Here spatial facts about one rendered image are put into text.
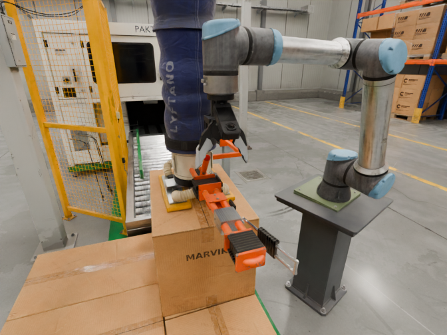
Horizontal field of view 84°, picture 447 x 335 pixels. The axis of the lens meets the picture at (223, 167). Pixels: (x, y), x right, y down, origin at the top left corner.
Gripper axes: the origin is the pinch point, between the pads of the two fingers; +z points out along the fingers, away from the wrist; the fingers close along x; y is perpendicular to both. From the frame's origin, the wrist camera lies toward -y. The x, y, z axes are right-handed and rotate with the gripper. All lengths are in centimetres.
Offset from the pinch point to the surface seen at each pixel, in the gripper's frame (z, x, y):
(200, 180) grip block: 12.3, 2.6, 19.0
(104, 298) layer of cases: 67, 45, 29
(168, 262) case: 40.0, 17.3, 11.2
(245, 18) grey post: -95, -153, 361
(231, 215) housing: 12.4, -0.7, -5.9
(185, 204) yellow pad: 25.1, 7.6, 25.2
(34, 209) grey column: 79, 110, 145
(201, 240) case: 32.6, 4.7, 10.8
